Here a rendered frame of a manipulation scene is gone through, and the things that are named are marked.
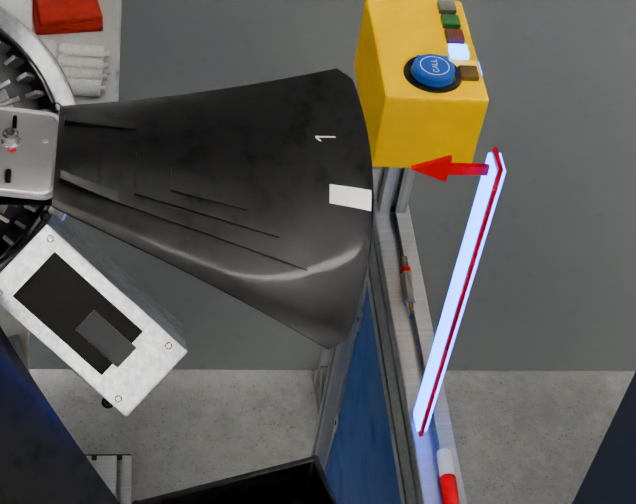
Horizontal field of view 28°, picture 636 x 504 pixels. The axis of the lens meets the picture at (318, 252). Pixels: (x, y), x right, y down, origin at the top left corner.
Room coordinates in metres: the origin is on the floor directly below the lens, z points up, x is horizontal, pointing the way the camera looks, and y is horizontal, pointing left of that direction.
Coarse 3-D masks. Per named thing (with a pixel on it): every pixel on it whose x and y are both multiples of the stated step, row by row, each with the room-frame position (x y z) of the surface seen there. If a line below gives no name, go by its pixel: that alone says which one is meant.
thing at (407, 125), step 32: (384, 0) 1.06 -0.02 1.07; (416, 0) 1.07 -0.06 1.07; (384, 32) 1.01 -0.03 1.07; (416, 32) 1.02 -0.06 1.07; (384, 64) 0.96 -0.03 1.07; (384, 96) 0.91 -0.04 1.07; (416, 96) 0.92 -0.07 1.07; (448, 96) 0.93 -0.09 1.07; (480, 96) 0.93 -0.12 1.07; (384, 128) 0.91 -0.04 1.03; (416, 128) 0.92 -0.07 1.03; (448, 128) 0.92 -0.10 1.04; (480, 128) 0.93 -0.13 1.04; (384, 160) 0.91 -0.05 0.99; (416, 160) 0.92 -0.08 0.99
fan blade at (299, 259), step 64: (64, 128) 0.66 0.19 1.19; (128, 128) 0.68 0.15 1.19; (192, 128) 0.69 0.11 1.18; (256, 128) 0.71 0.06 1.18; (64, 192) 0.60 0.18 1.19; (128, 192) 0.62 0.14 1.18; (192, 192) 0.63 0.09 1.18; (256, 192) 0.65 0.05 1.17; (320, 192) 0.67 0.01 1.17; (192, 256) 0.59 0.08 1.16; (256, 256) 0.60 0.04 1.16; (320, 256) 0.62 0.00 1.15; (320, 320) 0.58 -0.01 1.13
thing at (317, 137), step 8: (312, 128) 0.72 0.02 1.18; (320, 128) 0.72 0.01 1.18; (328, 128) 0.72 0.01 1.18; (336, 128) 0.72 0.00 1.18; (312, 136) 0.71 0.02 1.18; (320, 136) 0.71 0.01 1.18; (328, 136) 0.71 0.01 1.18; (336, 136) 0.72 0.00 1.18; (312, 144) 0.70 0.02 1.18; (320, 144) 0.71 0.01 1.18; (328, 144) 0.71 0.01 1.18; (336, 144) 0.71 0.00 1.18
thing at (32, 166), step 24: (0, 120) 0.66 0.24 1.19; (24, 120) 0.67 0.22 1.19; (48, 120) 0.67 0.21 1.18; (0, 144) 0.64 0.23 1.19; (24, 144) 0.64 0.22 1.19; (48, 144) 0.65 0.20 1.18; (0, 168) 0.61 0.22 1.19; (24, 168) 0.62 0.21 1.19; (48, 168) 0.62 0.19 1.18; (0, 192) 0.59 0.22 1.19; (24, 192) 0.60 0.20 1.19; (48, 192) 0.60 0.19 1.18
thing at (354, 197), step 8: (336, 192) 0.67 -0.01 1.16; (344, 192) 0.67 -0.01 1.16; (352, 192) 0.67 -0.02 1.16; (360, 192) 0.68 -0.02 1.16; (368, 192) 0.68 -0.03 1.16; (336, 200) 0.66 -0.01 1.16; (344, 200) 0.67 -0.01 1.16; (352, 200) 0.67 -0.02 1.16; (360, 200) 0.67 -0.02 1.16; (368, 200) 0.67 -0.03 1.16; (360, 208) 0.66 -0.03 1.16; (368, 208) 0.67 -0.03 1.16
